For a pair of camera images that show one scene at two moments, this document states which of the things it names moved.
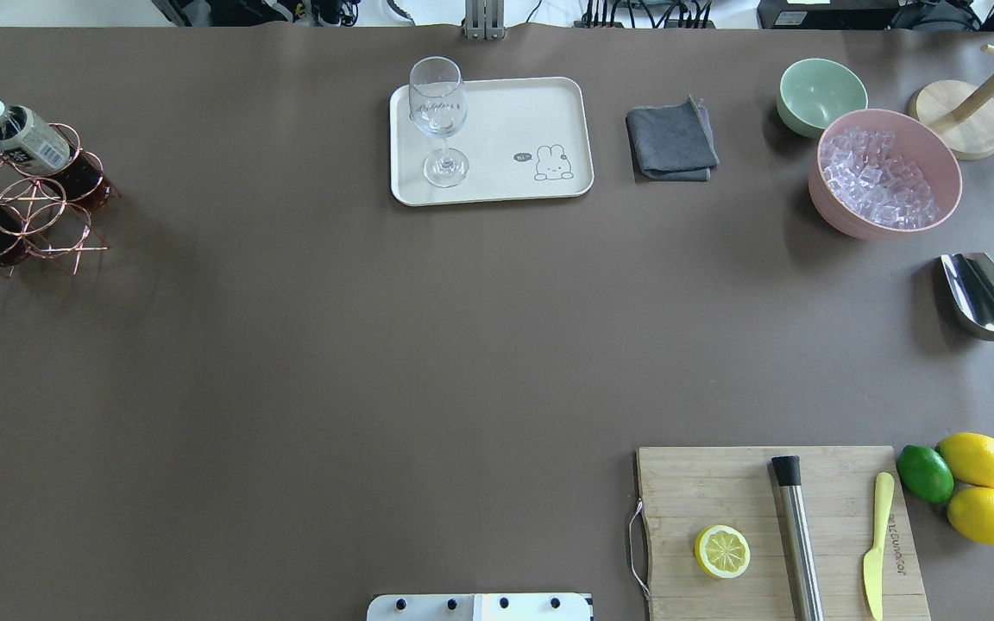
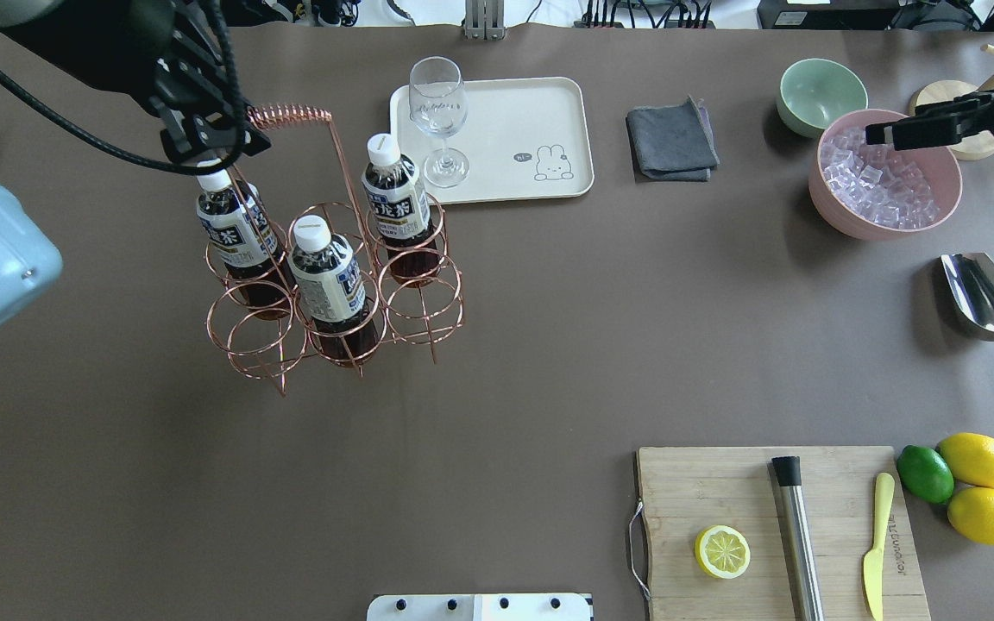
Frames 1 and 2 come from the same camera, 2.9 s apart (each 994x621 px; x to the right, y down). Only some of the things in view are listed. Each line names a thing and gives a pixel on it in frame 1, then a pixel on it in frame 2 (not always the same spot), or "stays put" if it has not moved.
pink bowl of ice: x=880 y=175 stays put
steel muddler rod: x=788 y=473 stays put
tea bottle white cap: x=36 y=147 -> x=399 y=203
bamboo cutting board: x=683 y=492 stays put
